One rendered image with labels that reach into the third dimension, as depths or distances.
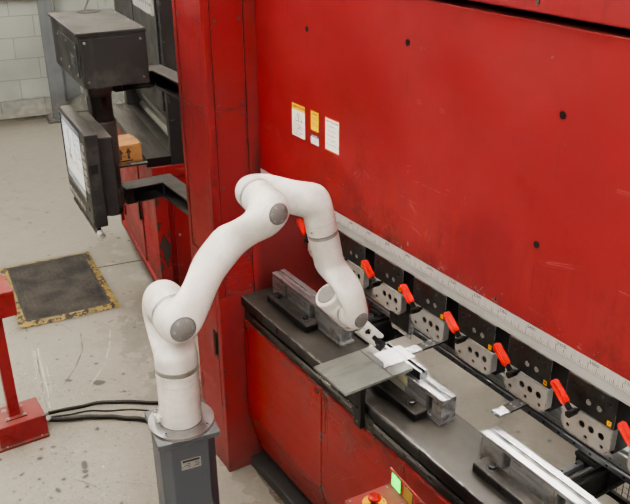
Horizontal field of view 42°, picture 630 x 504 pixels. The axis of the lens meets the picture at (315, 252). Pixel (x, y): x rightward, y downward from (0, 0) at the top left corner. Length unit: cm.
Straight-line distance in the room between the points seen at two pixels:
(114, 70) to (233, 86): 42
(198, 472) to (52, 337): 263
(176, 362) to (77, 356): 251
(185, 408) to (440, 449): 77
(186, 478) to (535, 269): 115
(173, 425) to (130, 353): 234
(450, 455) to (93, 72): 175
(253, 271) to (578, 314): 164
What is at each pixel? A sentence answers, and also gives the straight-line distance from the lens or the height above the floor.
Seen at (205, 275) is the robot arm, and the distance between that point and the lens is 217.
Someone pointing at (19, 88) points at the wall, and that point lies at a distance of 933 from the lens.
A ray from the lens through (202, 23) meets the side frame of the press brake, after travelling 293.
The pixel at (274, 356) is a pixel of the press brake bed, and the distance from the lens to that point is 321.
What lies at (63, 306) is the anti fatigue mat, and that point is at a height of 1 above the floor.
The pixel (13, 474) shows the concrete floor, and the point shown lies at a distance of 401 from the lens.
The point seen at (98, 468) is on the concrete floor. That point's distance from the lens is 393.
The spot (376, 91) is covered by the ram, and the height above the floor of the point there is 186.
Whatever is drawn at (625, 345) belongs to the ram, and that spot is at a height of 148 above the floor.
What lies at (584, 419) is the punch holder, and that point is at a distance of 212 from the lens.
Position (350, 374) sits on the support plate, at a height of 100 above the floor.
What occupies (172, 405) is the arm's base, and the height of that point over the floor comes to 110.
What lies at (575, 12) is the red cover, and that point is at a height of 218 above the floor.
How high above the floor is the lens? 245
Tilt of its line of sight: 25 degrees down
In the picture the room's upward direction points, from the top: straight up
